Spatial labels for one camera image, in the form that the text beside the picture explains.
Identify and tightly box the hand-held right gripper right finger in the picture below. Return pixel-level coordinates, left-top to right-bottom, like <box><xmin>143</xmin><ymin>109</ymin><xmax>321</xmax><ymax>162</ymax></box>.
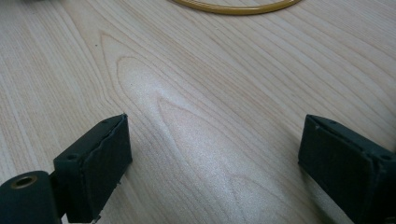
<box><xmin>297</xmin><ymin>113</ymin><xmax>396</xmax><ymax>224</ymax></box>

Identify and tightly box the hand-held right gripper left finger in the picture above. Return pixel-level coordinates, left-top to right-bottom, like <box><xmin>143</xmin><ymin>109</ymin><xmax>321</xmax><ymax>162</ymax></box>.
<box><xmin>52</xmin><ymin>113</ymin><xmax>134</xmax><ymax>224</ymax></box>

